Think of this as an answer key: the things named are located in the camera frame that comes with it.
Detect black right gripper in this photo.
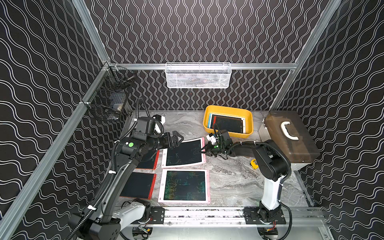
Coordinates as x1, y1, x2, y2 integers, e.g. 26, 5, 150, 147
198, 141, 224, 157

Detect white writing tablet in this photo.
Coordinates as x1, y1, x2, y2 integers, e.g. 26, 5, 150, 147
161, 138, 206, 169
158, 169, 211, 204

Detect red writing tablet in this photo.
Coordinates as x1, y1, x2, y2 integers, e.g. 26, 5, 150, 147
211, 115, 244, 134
120, 172, 157, 200
137, 150, 160, 170

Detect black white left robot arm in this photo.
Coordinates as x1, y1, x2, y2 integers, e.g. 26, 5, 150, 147
67, 113, 184, 240

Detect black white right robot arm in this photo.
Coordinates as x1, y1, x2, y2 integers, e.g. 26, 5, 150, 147
201, 124, 292, 224

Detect yellow plastic storage tray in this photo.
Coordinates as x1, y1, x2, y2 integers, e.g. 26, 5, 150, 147
203, 105, 254, 139

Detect yellow tape measure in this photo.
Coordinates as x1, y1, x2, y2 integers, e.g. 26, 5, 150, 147
250, 159, 259, 170

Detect white toolbox brown lid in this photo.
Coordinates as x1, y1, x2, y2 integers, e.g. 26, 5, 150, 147
259, 111, 320, 171

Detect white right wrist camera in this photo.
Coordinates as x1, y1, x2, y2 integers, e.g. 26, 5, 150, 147
207, 133, 218, 145

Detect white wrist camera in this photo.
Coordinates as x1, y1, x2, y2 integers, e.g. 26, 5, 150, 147
207, 133, 218, 145
152, 115, 166, 136

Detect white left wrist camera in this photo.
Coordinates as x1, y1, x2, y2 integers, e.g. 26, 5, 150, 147
152, 115, 166, 136

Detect white wire mesh basket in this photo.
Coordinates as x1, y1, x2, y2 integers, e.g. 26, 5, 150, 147
165, 63, 232, 89

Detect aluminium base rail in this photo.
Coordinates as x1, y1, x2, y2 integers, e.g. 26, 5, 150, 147
83, 205, 328, 228

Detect black wire mesh basket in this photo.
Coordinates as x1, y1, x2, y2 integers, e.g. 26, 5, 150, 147
85, 66, 136, 123

